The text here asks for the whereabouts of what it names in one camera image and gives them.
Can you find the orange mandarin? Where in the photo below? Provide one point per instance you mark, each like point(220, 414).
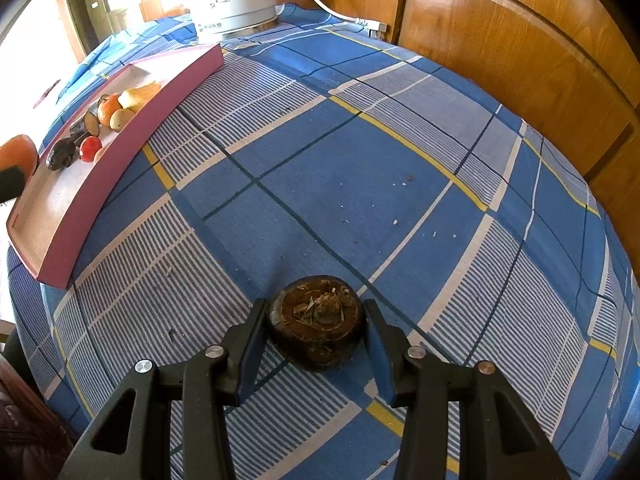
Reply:
point(106, 111)
point(17, 152)

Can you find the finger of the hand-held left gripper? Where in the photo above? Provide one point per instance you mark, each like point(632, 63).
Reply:
point(11, 184)

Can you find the dark water chestnut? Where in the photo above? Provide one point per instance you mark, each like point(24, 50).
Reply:
point(61, 156)
point(315, 330)

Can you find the red cherry tomato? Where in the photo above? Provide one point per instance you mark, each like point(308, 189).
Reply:
point(90, 149)

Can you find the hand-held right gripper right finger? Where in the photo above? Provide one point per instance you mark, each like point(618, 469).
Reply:
point(382, 365)

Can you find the white power plug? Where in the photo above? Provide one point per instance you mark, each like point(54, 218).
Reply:
point(372, 25)

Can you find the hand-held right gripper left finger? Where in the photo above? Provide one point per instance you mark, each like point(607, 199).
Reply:
point(250, 360)

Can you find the white electric kettle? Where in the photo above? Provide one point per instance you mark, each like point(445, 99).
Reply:
point(235, 5)

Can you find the pink cardboard tray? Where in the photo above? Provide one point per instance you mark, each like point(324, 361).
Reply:
point(55, 210)

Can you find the wooden framed door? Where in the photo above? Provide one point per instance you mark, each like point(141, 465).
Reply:
point(85, 10)

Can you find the yellow pineapple chunk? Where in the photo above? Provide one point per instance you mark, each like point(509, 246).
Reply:
point(137, 97)

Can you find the dark brown chair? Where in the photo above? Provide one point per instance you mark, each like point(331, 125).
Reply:
point(25, 435)

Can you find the small yellow longan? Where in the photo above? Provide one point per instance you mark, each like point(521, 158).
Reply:
point(121, 119)
point(100, 156)

